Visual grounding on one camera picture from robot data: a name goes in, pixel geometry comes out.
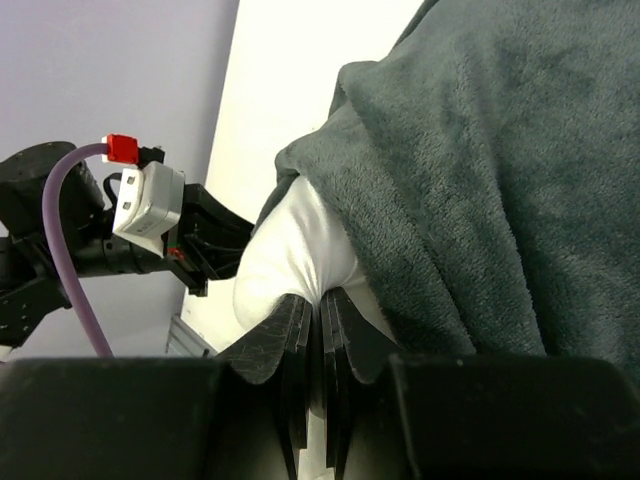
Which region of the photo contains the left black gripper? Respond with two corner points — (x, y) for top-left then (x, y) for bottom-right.
(163, 184), (254, 297)

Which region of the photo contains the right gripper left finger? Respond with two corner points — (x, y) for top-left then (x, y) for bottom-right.
(217, 294), (312, 479)

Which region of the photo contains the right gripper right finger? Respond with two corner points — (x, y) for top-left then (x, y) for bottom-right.
(319, 289), (405, 479)

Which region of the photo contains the white pillow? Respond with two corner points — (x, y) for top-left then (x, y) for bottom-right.
(232, 174), (401, 480)

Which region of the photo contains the zebra and green pillowcase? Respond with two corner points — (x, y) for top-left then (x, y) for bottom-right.
(258, 1), (639, 378)

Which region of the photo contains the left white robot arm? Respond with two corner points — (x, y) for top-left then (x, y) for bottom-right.
(1, 141), (254, 350)

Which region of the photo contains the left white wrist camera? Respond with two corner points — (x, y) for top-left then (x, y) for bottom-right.
(112, 162), (185, 258)

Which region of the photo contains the aluminium mounting rail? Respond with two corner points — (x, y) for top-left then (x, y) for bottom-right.
(165, 314), (217, 358)

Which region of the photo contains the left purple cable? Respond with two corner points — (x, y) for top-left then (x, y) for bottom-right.
(42, 133), (141, 359)

